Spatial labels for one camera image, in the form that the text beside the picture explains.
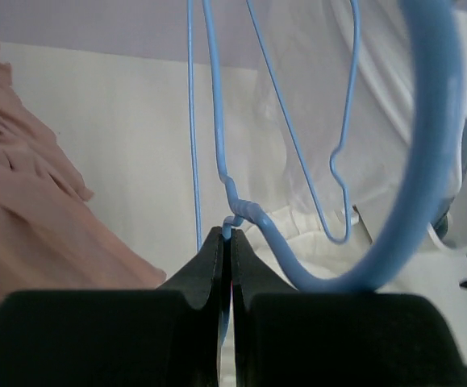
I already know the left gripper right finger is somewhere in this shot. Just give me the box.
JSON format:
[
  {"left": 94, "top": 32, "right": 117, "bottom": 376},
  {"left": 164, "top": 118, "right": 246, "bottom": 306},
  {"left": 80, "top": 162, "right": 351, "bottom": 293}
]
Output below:
[{"left": 231, "top": 231, "right": 467, "bottom": 386}]

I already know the white ruffled dress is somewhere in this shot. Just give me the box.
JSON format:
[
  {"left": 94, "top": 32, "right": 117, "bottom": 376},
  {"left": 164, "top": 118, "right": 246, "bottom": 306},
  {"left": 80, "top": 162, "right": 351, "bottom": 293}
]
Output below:
[{"left": 216, "top": 201, "right": 464, "bottom": 387}]

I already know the white skirt on right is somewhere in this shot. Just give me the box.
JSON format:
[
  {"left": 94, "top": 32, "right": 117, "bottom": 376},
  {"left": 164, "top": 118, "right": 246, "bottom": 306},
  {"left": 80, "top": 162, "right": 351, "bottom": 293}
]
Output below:
[{"left": 252, "top": 0, "right": 467, "bottom": 227}]

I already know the blue wire hanger of skirt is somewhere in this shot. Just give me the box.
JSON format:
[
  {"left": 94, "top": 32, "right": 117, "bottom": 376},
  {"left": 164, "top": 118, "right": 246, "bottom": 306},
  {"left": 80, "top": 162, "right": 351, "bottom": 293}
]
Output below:
[{"left": 252, "top": 1, "right": 361, "bottom": 244}]

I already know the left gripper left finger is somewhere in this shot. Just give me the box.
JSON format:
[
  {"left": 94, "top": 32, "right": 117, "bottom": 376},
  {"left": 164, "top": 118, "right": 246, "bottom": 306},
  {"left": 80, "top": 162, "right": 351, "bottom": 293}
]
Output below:
[{"left": 0, "top": 227, "right": 224, "bottom": 386}]

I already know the pink dress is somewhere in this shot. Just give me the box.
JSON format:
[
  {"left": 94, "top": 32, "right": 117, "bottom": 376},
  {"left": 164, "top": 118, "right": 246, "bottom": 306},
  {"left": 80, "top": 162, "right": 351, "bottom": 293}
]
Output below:
[{"left": 0, "top": 62, "right": 166, "bottom": 302}]

